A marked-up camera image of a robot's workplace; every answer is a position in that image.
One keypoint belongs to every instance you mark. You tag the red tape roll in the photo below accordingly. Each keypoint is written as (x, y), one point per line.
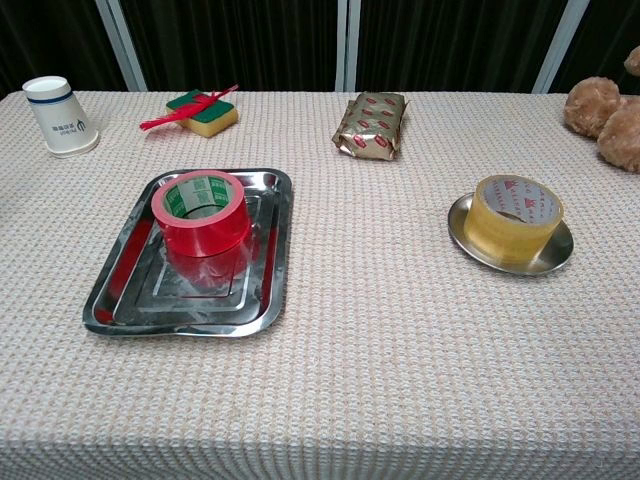
(210, 235)

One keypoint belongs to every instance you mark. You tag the yellow clear tape roll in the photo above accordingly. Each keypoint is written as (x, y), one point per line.
(505, 240)

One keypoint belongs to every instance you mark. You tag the gold foil snack package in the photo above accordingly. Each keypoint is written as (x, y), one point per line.
(372, 125)

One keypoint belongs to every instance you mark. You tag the beige woven tablecloth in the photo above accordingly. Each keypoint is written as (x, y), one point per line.
(375, 360)

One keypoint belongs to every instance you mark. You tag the green yellow sponge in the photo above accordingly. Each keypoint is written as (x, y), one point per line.
(215, 122)

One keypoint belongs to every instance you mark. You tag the rectangular steel tray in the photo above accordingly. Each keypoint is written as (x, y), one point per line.
(150, 300)

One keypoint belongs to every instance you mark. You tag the red feather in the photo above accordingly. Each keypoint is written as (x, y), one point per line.
(165, 120)

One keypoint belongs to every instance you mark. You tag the black pleated partition panel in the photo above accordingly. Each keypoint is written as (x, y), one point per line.
(610, 30)
(450, 45)
(50, 35)
(230, 45)

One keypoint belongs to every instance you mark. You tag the round steel plate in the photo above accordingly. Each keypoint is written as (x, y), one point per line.
(557, 255)

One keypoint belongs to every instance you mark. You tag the white paper cup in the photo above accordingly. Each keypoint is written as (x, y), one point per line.
(62, 125)

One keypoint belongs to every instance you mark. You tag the brown teddy bear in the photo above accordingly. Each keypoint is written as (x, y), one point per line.
(595, 107)

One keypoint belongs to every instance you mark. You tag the grey partition frame post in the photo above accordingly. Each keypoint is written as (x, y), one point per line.
(122, 45)
(347, 45)
(560, 45)

